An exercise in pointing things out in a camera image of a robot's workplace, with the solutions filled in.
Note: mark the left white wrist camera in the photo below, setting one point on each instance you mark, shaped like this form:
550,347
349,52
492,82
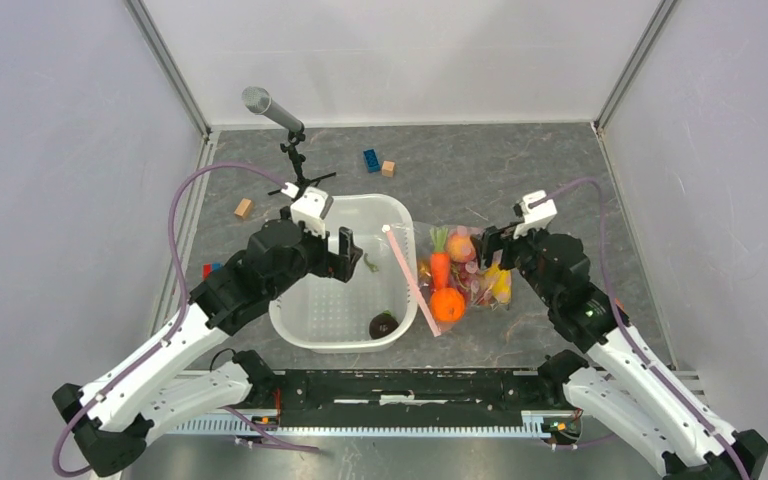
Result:
309,208

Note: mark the yellow pear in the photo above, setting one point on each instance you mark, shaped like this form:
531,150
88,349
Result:
498,282

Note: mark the white plastic basket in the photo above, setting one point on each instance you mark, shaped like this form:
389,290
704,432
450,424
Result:
329,316

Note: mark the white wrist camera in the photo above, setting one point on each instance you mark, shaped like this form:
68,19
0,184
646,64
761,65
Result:
309,208
536,211

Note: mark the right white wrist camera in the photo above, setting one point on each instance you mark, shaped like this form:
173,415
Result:
536,211

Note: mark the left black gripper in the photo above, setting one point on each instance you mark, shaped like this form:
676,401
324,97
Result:
337,264

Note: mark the orange tangerine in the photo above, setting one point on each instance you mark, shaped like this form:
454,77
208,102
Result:
447,305

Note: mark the peach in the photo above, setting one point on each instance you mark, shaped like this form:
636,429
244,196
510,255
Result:
460,248

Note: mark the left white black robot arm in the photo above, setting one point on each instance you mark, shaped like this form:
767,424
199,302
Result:
106,426

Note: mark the green pepper stem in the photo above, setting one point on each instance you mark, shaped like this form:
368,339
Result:
373,267

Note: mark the wooden block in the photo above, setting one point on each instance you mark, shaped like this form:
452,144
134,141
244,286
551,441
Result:
244,208

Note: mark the purple grapes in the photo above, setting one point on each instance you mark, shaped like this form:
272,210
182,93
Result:
468,279

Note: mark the red blue toy brick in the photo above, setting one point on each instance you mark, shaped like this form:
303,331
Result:
210,268

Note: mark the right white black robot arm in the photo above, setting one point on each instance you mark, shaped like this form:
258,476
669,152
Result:
614,376

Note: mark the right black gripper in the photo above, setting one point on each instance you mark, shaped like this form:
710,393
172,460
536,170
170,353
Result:
492,239

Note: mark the small wooden cube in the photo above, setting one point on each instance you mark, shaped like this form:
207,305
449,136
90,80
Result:
388,168

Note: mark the orange carrot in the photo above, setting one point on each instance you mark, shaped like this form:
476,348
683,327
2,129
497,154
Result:
439,263

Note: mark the brown kiwi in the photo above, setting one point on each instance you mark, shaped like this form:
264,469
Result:
424,276

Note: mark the grey microphone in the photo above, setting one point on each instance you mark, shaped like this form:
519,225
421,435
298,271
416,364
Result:
259,102

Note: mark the clear zip top bag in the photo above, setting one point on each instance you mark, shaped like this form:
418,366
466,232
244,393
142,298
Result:
411,242

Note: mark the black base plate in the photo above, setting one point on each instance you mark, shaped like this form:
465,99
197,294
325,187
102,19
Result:
407,398

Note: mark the dark avocado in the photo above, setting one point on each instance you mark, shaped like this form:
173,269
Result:
382,325

